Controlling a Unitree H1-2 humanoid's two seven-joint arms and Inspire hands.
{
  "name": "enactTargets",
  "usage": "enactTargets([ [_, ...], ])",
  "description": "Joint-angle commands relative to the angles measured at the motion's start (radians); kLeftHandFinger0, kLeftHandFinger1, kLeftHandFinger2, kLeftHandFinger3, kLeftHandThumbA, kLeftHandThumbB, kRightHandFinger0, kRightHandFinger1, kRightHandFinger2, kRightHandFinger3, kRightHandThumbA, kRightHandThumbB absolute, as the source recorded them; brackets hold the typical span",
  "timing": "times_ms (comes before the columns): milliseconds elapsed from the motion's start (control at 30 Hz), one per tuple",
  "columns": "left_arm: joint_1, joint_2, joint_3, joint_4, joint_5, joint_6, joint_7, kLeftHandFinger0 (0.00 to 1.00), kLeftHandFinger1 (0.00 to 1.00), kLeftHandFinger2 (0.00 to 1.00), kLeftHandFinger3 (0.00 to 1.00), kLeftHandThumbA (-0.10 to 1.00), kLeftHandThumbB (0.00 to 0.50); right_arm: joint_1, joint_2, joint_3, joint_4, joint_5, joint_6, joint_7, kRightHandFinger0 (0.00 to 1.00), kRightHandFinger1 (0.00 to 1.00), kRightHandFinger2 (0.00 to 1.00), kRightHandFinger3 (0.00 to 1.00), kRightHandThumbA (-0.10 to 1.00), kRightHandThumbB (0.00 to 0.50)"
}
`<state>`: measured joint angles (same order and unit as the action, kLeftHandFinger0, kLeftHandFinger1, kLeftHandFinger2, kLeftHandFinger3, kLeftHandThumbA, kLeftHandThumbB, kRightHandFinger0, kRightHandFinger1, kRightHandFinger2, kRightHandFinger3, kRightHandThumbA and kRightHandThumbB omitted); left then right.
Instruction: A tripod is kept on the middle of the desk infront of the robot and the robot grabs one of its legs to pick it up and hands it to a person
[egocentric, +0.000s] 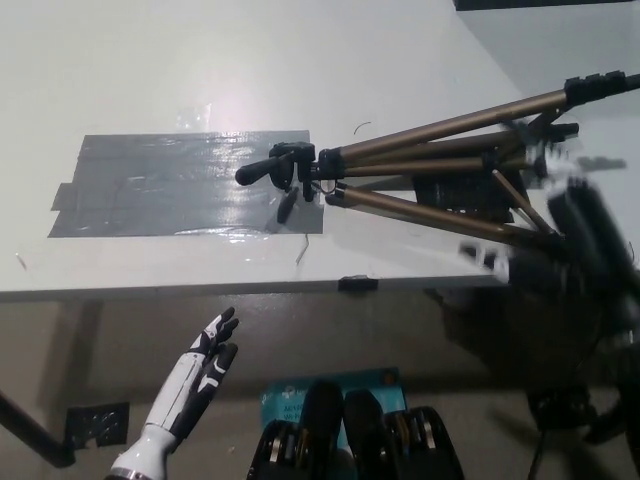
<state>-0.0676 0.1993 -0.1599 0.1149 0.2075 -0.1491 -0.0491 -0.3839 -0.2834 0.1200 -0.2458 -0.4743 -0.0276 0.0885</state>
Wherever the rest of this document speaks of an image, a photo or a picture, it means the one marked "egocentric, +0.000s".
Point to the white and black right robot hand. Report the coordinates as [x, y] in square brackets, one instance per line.
[585, 225]

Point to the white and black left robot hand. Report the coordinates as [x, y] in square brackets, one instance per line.
[175, 395]

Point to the bronze and black camera tripod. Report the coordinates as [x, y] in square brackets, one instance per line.
[287, 165]

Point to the black tape floor patch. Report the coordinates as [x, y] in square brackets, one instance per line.
[97, 422]

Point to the teal router box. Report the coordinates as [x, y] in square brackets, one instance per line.
[285, 397]

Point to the black tape square patch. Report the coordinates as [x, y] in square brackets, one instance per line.
[450, 192]

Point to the black slanted table leg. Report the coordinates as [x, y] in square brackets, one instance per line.
[30, 430]

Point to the small black tape strip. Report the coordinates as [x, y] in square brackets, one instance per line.
[357, 283]

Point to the clear tape patch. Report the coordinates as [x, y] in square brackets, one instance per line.
[195, 117]

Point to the grey duct tape patch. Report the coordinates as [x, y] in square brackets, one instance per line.
[165, 190]

